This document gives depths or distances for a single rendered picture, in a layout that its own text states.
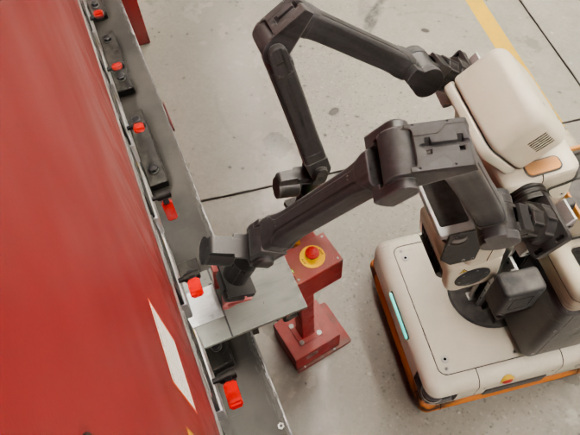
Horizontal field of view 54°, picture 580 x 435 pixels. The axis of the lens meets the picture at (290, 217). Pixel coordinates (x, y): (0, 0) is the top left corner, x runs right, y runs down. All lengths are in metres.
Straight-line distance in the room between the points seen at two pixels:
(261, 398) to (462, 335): 0.94
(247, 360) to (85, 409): 1.16
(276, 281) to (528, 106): 0.65
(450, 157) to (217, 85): 2.43
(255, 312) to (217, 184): 1.50
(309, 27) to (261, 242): 0.43
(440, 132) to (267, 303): 0.64
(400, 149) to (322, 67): 2.40
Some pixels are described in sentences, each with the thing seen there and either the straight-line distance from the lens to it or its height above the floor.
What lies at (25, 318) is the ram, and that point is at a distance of 0.20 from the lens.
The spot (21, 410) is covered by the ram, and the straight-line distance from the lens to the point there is 0.18.
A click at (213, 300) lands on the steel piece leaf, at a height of 1.00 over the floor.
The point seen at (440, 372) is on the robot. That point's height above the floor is 0.28.
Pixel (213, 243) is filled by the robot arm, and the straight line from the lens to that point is 1.10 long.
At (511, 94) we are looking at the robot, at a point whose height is 1.38.
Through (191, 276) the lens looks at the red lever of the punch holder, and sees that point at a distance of 1.05.
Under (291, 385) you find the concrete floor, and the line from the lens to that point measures 2.27.
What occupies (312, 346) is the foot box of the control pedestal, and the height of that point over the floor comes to 0.12.
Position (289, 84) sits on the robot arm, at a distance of 1.23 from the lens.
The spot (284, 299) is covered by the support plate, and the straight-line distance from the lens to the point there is 1.30.
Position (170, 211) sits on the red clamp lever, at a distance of 1.22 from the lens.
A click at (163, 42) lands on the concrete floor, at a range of 3.47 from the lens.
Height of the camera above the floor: 2.19
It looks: 58 degrees down
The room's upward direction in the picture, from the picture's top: 5 degrees counter-clockwise
